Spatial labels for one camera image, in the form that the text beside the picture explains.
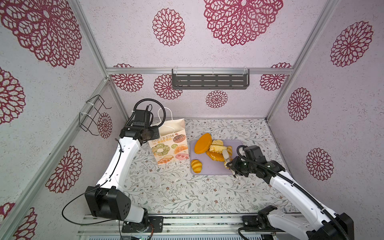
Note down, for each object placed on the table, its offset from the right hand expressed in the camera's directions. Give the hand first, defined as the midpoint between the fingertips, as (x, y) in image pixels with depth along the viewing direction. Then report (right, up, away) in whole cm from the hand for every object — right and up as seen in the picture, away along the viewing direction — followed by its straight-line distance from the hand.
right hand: (227, 163), depth 79 cm
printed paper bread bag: (-30, +9, +7) cm, 32 cm away
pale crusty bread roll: (-1, +10, +22) cm, 24 cm away
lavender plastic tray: (-7, -5, +16) cm, 18 cm away
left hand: (-39, +15, +2) cm, 42 cm away
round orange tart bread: (-1, -1, +2) cm, 2 cm away
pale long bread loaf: (-3, +6, +14) cm, 15 cm away
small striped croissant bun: (-16, -4, +12) cm, 20 cm away
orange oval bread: (-3, +1, +14) cm, 14 cm away
